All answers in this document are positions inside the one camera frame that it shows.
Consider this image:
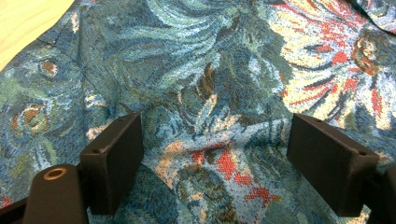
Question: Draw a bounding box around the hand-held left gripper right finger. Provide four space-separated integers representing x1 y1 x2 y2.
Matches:
286 113 380 218

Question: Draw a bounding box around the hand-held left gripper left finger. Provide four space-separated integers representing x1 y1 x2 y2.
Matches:
79 112 145 217

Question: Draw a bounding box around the teal floral cloth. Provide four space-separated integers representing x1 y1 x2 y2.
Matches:
0 0 396 224

